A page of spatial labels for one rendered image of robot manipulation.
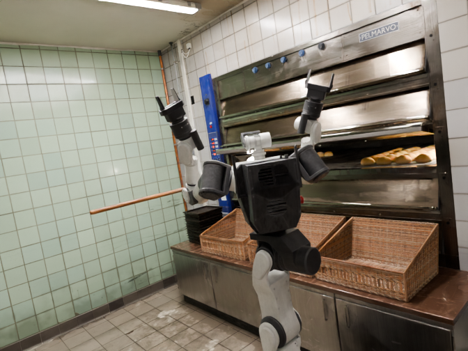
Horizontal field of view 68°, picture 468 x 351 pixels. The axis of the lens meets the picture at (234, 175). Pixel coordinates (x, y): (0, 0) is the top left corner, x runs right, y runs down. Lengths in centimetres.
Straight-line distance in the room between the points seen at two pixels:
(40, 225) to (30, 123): 90
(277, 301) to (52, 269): 243
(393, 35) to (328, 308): 164
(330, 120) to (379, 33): 61
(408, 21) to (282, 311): 171
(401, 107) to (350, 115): 33
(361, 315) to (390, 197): 76
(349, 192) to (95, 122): 245
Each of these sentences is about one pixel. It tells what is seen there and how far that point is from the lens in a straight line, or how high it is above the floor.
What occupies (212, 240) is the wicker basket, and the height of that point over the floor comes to 70.
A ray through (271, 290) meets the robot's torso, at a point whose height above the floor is 82.
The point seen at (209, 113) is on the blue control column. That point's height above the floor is 178.
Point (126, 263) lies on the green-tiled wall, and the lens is 382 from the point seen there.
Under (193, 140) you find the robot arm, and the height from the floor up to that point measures 152.
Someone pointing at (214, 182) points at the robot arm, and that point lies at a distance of 142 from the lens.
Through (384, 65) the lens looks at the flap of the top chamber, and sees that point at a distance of 235.
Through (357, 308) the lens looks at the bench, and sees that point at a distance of 211.
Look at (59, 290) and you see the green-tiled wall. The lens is 366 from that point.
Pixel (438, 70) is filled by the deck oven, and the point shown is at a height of 170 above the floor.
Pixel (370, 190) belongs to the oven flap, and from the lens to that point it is 246.
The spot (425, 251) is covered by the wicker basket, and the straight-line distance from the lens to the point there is 215.
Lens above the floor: 149
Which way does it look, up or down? 6 degrees down
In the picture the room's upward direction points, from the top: 9 degrees counter-clockwise
